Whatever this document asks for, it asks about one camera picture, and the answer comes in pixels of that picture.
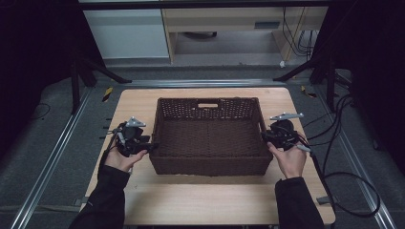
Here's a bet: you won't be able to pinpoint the brown wicker basket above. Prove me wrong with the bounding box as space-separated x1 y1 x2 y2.
148 96 274 177

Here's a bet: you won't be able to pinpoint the dark object under desk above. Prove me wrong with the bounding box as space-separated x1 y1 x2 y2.
183 31 218 40

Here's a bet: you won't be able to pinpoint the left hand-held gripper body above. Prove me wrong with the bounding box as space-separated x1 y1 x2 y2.
113 115 148 158

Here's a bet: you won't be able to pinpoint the hanging black desk cables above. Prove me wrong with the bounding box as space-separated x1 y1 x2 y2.
281 7 319 58

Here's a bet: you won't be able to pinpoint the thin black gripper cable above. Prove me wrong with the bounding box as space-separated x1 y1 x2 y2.
98 125 123 173

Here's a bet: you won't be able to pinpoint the person's left hand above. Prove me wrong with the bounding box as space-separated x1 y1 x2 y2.
104 147 149 174

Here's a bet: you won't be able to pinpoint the person's right hand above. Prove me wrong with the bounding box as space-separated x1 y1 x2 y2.
266 141 309 180

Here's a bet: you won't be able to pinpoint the black metal stand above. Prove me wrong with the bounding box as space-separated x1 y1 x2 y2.
272 53 338 113
70 55 133 115

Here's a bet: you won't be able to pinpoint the thin black floor cable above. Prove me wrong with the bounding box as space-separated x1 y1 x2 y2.
27 102 52 123

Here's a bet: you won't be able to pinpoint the thick black gripper cable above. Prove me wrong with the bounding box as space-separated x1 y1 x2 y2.
297 133 338 229

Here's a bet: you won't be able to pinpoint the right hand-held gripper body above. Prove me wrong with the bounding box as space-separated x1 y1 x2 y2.
268 112 305 151

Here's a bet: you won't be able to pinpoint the metal floor rail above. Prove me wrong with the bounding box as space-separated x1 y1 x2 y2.
313 85 397 229
122 78 288 89
11 87 94 229

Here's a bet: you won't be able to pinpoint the white cabinet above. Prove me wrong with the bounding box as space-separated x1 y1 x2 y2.
83 9 170 60

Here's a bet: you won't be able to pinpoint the looped black floor cable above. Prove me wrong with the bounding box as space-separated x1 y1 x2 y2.
319 94 381 219

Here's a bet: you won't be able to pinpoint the yellow black striped tape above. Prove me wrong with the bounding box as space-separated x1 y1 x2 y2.
300 85 318 98
101 86 114 103

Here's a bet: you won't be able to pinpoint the grey table bracket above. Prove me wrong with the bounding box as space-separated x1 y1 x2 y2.
74 196 94 207
316 196 339 205

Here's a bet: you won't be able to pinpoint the black curtain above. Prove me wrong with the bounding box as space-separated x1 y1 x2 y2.
0 0 106 160
313 0 405 176

